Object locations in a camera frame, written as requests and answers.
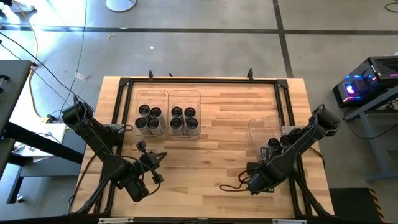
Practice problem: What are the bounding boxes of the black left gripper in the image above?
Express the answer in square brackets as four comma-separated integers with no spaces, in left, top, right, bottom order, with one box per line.
[137,141,168,185]

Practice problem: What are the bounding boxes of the clear plastic bin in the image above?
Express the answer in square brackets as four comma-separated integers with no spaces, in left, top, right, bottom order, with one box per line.
[132,89,170,138]
[167,89,202,138]
[248,114,284,162]

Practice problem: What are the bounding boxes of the black box hazard stripes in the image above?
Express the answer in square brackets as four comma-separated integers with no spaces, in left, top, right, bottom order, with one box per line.
[328,187,386,224]

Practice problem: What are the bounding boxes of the white box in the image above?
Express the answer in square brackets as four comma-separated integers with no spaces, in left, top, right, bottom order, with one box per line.
[23,123,67,158]

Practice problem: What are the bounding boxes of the grey-legged side table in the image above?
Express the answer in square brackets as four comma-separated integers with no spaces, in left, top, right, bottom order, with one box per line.
[341,86,398,181]

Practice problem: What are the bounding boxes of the black computer tower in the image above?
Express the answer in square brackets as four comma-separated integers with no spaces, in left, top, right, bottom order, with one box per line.
[331,55,398,109]

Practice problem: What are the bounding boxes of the white round floor base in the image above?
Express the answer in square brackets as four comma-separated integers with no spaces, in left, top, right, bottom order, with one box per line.
[105,0,137,12]

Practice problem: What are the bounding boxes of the dark grey desk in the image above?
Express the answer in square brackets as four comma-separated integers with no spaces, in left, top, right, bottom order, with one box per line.
[0,60,85,206]

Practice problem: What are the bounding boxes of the person's shoe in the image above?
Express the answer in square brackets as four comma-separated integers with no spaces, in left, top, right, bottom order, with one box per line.
[9,1,36,13]

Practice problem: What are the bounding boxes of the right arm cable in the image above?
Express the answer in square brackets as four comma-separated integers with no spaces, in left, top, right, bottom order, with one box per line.
[219,169,250,192]

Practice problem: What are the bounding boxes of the white hinge bracket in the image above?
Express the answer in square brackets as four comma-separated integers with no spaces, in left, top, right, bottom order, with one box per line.
[98,217,134,224]
[272,218,308,224]

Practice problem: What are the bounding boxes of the black floor cable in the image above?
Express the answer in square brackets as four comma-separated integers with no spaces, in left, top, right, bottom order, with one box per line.
[57,0,88,121]
[0,30,94,110]

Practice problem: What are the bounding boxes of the yellow floor cable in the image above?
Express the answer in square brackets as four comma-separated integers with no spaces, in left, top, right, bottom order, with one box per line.
[11,0,47,121]

